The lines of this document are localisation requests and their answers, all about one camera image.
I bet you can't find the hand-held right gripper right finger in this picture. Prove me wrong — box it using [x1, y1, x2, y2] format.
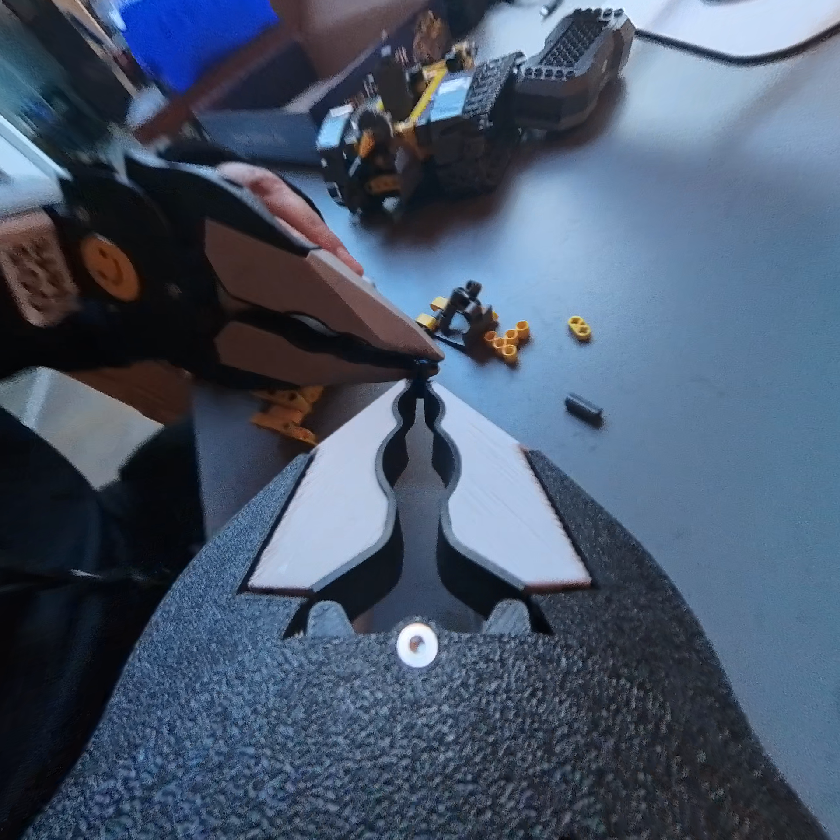
[425, 382, 593, 595]

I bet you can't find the yellow angled block beam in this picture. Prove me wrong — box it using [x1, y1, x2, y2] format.
[484, 320, 531, 363]

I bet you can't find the dark grey studded block shell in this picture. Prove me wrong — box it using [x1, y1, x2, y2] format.
[515, 8, 636, 132]

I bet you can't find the dark blue kit box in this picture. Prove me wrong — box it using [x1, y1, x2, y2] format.
[197, 13, 460, 165]

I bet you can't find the person's left hand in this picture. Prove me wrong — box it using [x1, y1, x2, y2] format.
[217, 163, 366, 278]

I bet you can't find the grey desk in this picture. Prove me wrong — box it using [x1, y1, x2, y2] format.
[193, 0, 840, 840]

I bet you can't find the blue storage bin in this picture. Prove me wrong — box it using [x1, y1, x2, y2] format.
[121, 0, 280, 93]

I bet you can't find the black yellow toy block vehicle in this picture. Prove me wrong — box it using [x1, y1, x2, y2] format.
[317, 39, 526, 221]

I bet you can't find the yellow block frame assembly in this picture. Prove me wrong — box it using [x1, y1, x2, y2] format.
[252, 386, 324, 447]

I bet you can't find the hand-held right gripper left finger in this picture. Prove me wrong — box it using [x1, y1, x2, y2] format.
[248, 381, 421, 597]

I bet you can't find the person's dark clothed body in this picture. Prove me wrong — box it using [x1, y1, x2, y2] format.
[0, 407, 206, 840]

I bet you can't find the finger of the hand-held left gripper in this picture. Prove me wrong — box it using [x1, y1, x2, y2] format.
[205, 220, 445, 363]
[215, 319, 429, 389]

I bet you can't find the small black yellow block assembly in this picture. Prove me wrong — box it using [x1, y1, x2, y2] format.
[416, 281, 500, 352]

